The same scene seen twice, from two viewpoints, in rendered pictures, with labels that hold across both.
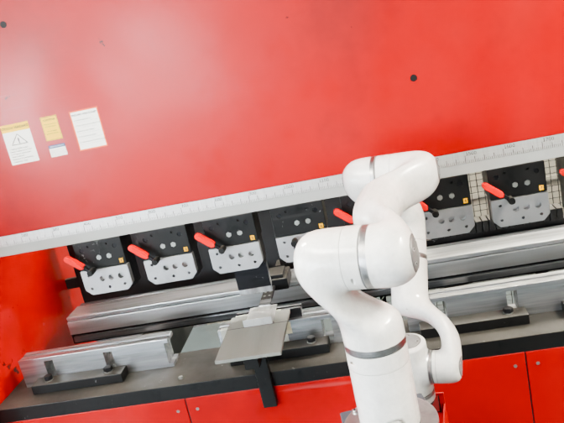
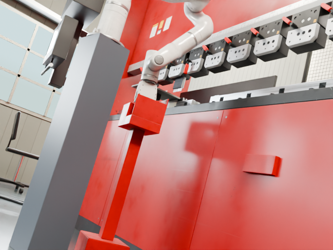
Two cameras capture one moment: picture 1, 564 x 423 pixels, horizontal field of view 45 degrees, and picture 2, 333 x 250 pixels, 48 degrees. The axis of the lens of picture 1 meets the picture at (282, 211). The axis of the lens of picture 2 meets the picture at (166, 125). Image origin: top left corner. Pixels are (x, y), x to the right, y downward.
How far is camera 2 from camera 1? 226 cm
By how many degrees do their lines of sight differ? 57
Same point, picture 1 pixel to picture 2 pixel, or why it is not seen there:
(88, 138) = (166, 27)
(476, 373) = (203, 119)
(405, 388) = (107, 18)
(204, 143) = (187, 25)
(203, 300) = not seen: hidden behind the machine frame
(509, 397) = (208, 137)
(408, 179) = not seen: outside the picture
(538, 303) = not seen: hidden behind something
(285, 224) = (192, 56)
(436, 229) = (232, 56)
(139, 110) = (179, 15)
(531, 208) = (270, 43)
